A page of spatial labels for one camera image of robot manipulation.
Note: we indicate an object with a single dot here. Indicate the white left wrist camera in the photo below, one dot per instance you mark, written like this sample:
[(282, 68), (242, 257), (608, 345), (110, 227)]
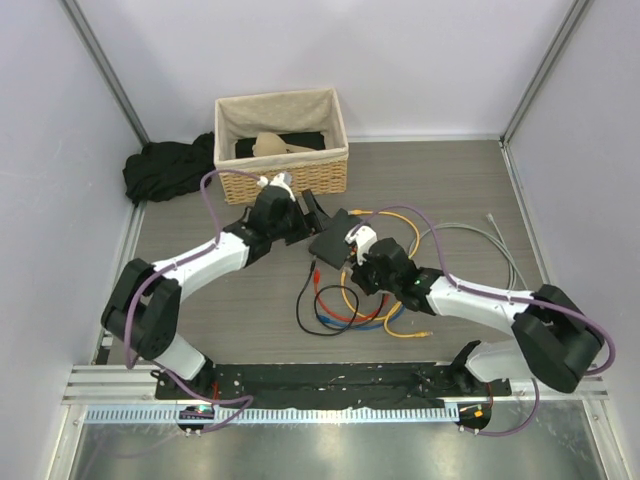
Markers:
[(281, 180)]

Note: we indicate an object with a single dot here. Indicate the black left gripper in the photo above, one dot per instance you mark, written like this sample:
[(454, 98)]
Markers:
[(316, 219)]

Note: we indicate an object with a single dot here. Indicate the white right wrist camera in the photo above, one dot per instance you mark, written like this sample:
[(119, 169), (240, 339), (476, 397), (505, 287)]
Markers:
[(360, 240)]

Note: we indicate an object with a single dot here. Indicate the black network switch box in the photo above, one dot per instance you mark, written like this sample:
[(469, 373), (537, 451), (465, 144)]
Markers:
[(330, 245)]

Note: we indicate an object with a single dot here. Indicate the beige object in basket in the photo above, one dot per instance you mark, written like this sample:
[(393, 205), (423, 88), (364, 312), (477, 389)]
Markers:
[(271, 144)]

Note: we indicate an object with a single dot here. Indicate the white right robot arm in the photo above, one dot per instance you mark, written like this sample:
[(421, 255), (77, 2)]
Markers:
[(551, 342)]

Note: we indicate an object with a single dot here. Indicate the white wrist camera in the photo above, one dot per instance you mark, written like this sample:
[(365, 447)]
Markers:
[(281, 180), (360, 240)]

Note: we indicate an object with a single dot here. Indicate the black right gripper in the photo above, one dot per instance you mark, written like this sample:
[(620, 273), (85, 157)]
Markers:
[(360, 275)]

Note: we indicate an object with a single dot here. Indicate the black cloth pile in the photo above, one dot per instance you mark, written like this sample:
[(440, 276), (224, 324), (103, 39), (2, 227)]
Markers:
[(162, 171)]

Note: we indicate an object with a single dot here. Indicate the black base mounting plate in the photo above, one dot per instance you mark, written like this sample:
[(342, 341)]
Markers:
[(340, 386)]

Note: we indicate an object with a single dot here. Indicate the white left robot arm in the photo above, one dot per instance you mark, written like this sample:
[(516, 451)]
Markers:
[(143, 309)]

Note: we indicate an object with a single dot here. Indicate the black cloth in basket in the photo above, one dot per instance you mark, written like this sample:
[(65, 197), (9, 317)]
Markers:
[(315, 140)]

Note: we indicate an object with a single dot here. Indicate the wicker basket with liner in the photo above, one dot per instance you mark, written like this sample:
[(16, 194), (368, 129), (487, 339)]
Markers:
[(315, 110)]

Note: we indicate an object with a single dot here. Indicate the aluminium front rail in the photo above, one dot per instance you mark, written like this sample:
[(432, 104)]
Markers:
[(112, 394)]

